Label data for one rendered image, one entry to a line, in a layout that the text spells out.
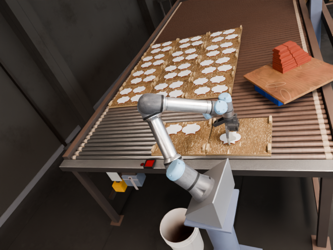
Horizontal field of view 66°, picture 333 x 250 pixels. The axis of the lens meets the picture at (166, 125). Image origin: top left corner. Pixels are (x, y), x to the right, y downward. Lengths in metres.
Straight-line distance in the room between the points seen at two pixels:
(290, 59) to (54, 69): 3.09
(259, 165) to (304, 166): 0.23
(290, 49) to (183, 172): 1.30
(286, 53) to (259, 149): 0.80
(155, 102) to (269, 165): 0.78
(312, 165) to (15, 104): 3.45
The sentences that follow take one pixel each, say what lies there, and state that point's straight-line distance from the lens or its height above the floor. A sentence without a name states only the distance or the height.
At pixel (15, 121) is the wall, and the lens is 3.92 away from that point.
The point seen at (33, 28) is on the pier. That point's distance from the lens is 4.03.
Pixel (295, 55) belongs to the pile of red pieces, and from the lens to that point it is 2.23.
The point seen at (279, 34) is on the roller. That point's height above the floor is 0.92.
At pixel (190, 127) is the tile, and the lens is 1.99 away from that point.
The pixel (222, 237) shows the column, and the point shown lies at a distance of 1.72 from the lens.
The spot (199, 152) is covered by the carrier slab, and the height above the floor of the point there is 0.94.
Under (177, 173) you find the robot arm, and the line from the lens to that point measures 1.36.
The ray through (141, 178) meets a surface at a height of 0.76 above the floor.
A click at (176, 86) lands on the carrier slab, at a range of 2.56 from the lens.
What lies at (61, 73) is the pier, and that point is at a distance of 4.16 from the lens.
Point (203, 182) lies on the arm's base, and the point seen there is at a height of 1.11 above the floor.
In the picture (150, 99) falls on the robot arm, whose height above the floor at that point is 1.51.
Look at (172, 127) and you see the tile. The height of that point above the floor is 0.95.
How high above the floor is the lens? 2.19
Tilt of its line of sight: 36 degrees down
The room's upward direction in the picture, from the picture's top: 23 degrees counter-clockwise
